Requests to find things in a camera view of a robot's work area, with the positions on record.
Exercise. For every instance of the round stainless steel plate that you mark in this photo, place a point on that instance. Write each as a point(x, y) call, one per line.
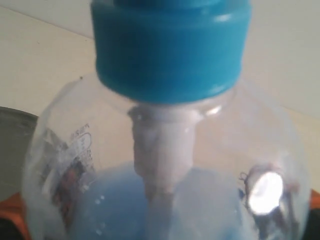
point(16, 131)

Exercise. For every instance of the blue soap pump bottle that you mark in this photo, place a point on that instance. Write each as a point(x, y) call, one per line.
point(166, 140)

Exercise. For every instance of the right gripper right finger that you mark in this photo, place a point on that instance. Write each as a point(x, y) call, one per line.
point(314, 216)

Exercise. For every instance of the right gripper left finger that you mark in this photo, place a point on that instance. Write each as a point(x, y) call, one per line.
point(14, 210)

